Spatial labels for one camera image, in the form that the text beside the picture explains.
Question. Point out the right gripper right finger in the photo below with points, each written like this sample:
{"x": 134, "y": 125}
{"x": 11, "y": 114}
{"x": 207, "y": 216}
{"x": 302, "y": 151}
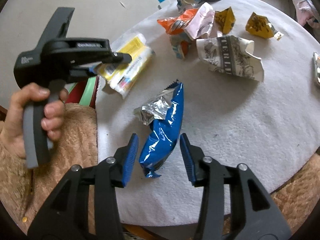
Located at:
{"x": 204, "y": 171}

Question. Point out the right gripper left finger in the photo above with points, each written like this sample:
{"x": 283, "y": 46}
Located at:
{"x": 113, "y": 172}

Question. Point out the yellow paper box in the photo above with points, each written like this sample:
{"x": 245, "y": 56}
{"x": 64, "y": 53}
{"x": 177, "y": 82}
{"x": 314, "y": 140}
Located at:
{"x": 121, "y": 76}

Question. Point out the blue foil snack bag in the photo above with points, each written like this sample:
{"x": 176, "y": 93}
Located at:
{"x": 163, "y": 114}

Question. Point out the green red trash bin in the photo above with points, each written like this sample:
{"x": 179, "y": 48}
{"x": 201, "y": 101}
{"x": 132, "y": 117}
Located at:
{"x": 84, "y": 92}

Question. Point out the person's left hand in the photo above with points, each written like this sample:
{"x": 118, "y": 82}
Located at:
{"x": 12, "y": 132}

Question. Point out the beige fleece trouser leg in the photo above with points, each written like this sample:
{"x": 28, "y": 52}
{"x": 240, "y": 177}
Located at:
{"x": 77, "y": 145}

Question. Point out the beige fleece sleeve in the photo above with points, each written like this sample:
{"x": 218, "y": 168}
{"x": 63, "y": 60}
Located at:
{"x": 15, "y": 177}

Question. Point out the white table cloth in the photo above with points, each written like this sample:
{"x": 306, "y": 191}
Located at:
{"x": 272, "y": 126}

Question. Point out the orange snack wrapper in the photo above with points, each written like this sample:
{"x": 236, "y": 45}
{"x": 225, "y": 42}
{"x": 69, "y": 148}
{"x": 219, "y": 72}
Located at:
{"x": 176, "y": 25}

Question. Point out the brown patterned paper bag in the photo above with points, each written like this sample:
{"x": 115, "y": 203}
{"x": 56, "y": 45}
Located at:
{"x": 231, "y": 55}

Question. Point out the light blue crumpled wrapper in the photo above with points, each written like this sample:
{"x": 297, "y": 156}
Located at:
{"x": 183, "y": 5}

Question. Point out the pale pink paper wrapper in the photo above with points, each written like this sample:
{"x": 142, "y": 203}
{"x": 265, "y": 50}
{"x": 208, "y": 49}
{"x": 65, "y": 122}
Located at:
{"x": 202, "y": 23}

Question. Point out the smartphone with lit screen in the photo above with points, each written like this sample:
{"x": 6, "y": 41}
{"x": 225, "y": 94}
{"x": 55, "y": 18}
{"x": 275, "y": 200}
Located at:
{"x": 316, "y": 68}

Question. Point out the yellow wrapper near centre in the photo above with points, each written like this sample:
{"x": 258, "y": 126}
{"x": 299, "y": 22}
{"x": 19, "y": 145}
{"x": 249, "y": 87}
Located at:
{"x": 225, "y": 19}

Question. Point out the yellow small snack packet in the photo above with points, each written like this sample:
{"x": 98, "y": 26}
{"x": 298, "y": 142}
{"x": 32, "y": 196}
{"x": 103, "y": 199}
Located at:
{"x": 258, "y": 25}

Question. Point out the bed with plaid sheet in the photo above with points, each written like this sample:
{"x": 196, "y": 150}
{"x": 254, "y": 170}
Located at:
{"x": 306, "y": 13}

